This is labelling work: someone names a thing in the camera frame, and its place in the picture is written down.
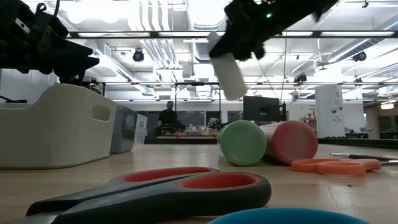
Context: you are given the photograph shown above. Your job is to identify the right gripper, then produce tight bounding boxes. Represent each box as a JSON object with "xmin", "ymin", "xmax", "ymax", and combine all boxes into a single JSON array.
[{"xmin": 208, "ymin": 0, "xmax": 340, "ymax": 62}]

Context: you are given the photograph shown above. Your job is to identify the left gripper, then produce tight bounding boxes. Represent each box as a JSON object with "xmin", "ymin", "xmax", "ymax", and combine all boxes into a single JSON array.
[{"xmin": 12, "ymin": 0, "xmax": 101, "ymax": 86}]

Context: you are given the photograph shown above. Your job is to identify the white paint bottle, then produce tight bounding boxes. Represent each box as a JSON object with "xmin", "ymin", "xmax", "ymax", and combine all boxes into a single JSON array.
[{"xmin": 206, "ymin": 30, "xmax": 249, "ymax": 101}]

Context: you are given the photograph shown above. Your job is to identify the green paint bottle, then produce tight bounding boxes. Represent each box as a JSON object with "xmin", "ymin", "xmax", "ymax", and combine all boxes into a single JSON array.
[{"xmin": 216, "ymin": 119, "xmax": 268, "ymax": 167}]

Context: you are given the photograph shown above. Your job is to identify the red paint bottle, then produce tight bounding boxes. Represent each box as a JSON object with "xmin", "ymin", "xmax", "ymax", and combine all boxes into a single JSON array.
[{"xmin": 259, "ymin": 120, "xmax": 319, "ymax": 166}]

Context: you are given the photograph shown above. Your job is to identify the small orange scissors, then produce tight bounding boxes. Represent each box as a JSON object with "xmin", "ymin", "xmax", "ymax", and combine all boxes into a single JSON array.
[{"xmin": 290, "ymin": 157, "xmax": 398, "ymax": 177}]

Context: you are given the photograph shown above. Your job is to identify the dark handled paintbrush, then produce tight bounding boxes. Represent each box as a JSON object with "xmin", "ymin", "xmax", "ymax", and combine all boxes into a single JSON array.
[{"xmin": 328, "ymin": 152, "xmax": 398, "ymax": 162}]

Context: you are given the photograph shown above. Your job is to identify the black overhead crossbar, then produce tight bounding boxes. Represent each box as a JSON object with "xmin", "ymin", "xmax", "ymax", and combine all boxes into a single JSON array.
[{"xmin": 67, "ymin": 29, "xmax": 398, "ymax": 40}]

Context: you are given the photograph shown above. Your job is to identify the black monitor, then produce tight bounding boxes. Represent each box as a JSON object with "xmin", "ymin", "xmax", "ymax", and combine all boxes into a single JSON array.
[{"xmin": 243, "ymin": 95, "xmax": 287, "ymax": 124}]

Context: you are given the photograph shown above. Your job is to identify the light grey plastic bin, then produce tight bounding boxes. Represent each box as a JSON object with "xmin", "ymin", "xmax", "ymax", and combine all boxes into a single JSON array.
[{"xmin": 0, "ymin": 83, "xmax": 118, "ymax": 170}]

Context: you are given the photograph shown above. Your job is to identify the dark grey plastic bin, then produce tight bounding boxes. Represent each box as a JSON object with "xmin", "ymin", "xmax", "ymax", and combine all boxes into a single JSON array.
[{"xmin": 109, "ymin": 104, "xmax": 139, "ymax": 156}]

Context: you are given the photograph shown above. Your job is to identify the cluttered background worktable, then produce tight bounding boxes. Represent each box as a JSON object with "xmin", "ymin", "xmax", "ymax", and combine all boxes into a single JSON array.
[{"xmin": 154, "ymin": 123, "xmax": 220, "ymax": 144}]

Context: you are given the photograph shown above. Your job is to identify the person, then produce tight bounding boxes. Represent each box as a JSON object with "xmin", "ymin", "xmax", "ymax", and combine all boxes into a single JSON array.
[{"xmin": 155, "ymin": 100, "xmax": 185, "ymax": 138}]

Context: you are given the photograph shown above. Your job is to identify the white pillar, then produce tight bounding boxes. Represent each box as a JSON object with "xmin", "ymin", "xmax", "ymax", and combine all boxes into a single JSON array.
[{"xmin": 314, "ymin": 85, "xmax": 346, "ymax": 139}]

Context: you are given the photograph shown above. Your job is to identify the black background station frame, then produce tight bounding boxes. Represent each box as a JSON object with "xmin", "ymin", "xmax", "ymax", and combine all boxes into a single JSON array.
[{"xmin": 99, "ymin": 80, "xmax": 398, "ymax": 138}]

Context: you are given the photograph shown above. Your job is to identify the black aluminium table frame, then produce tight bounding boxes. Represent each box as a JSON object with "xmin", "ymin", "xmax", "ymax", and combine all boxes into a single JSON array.
[{"xmin": 144, "ymin": 136, "xmax": 398, "ymax": 150}]

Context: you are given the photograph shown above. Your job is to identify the black red handled scissors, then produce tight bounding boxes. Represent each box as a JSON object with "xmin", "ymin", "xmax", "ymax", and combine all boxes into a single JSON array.
[{"xmin": 9, "ymin": 166, "xmax": 273, "ymax": 224}]

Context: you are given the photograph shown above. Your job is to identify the blue handled scissors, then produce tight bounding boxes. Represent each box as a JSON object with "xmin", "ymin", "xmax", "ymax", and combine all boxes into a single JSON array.
[{"xmin": 207, "ymin": 207, "xmax": 371, "ymax": 224}]

